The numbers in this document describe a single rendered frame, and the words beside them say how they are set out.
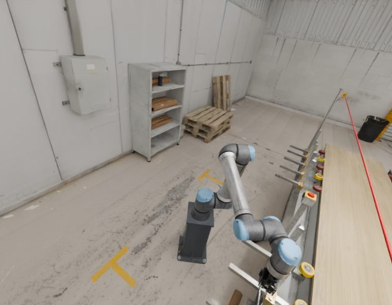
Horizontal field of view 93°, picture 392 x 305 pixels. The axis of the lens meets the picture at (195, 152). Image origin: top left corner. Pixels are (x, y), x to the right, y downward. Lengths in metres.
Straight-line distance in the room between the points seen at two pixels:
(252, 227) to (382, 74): 7.92
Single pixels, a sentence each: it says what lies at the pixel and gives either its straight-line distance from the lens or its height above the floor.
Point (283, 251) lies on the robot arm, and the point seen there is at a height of 1.35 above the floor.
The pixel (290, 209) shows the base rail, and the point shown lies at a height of 0.70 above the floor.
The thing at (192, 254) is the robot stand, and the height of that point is 0.09.
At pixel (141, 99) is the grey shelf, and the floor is 1.09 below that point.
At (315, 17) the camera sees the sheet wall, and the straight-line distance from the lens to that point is 8.49.
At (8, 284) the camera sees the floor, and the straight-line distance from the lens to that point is 2.54.
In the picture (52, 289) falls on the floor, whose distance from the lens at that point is 2.37.
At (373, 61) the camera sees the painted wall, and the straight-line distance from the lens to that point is 8.47.
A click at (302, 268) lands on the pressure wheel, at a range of 1.53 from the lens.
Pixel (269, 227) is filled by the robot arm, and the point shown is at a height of 1.35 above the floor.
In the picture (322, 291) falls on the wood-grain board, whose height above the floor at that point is 0.90.
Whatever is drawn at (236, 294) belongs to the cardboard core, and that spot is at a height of 0.08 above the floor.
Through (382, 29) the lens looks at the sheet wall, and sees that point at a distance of 8.52.
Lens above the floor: 2.03
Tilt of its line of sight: 32 degrees down
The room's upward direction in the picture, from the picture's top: 10 degrees clockwise
